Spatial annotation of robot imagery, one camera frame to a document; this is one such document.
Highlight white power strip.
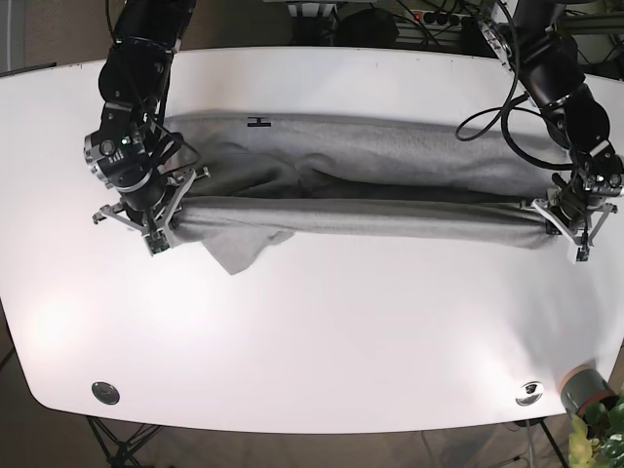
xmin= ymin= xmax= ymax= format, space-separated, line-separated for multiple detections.
xmin=411 ymin=10 xmax=463 ymax=28

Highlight right table grommet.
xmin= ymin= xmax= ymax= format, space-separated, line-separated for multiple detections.
xmin=515 ymin=381 xmax=544 ymax=407

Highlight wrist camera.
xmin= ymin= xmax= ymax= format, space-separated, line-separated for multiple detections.
xmin=572 ymin=245 xmax=591 ymax=263
xmin=143 ymin=231 xmax=171 ymax=255

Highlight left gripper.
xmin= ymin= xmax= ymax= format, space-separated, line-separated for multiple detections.
xmin=521 ymin=139 xmax=623 ymax=249

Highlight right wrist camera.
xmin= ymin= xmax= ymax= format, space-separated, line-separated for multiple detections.
xmin=143 ymin=231 xmax=171 ymax=255

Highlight left table grommet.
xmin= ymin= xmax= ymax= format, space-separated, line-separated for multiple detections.
xmin=92 ymin=381 xmax=120 ymax=406

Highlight table grommet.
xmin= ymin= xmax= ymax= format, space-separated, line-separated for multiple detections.
xmin=515 ymin=381 xmax=544 ymax=407
xmin=92 ymin=381 xmax=120 ymax=406

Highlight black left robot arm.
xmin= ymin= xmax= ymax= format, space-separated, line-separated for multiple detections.
xmin=462 ymin=1 xmax=623 ymax=261

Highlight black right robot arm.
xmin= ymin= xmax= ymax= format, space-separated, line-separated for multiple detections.
xmin=84 ymin=1 xmax=198 ymax=254

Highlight tangled black cables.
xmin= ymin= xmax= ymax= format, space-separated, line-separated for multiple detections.
xmin=292 ymin=0 xmax=624 ymax=59

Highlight green potted plant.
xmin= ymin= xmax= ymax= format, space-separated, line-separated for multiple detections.
xmin=568 ymin=396 xmax=623 ymax=468

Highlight black folding stand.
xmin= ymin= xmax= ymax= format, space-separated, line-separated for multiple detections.
xmin=86 ymin=416 xmax=164 ymax=468

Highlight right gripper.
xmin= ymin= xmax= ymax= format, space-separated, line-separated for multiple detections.
xmin=84 ymin=106 xmax=210 ymax=243

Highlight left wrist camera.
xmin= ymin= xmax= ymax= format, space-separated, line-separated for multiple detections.
xmin=572 ymin=245 xmax=591 ymax=263

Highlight grey plant pot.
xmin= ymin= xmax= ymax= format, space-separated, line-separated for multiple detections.
xmin=558 ymin=365 xmax=619 ymax=418

